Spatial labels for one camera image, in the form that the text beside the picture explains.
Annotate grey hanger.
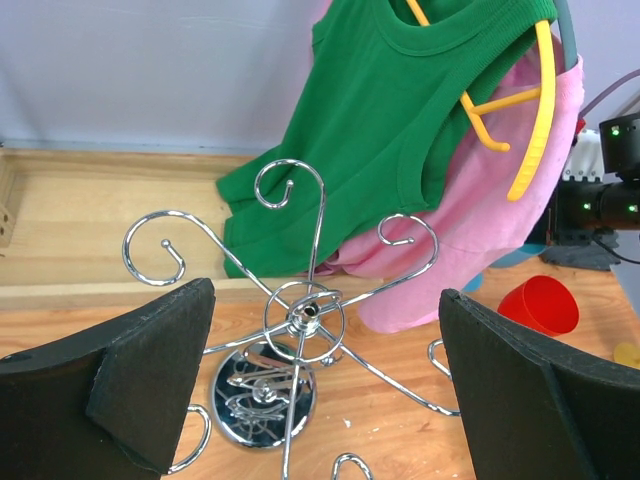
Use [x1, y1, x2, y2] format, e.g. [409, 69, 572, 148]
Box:
[554, 0, 578, 70]

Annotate yellow plastic hanger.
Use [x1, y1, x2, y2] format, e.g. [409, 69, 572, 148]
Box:
[405, 0, 558, 203]

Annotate chrome wine glass rack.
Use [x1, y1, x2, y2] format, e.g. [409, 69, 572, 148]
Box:
[121, 159, 460, 479]

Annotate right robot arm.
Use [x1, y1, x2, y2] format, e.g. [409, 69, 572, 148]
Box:
[545, 113, 639, 267]

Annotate green tank top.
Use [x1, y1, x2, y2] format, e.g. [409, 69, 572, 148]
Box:
[217, 1, 557, 278]

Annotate pink shirt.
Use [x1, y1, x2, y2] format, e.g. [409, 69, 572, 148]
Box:
[316, 60, 584, 333]

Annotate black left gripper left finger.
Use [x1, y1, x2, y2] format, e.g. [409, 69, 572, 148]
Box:
[1, 278, 216, 479]

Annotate red plastic wine glass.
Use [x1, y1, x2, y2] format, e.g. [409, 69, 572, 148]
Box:
[497, 275, 580, 337]

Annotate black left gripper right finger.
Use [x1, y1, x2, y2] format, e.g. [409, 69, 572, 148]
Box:
[439, 289, 639, 479]

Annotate yellow wine glass near centre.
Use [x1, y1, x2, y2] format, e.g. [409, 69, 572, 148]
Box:
[613, 342, 640, 369]

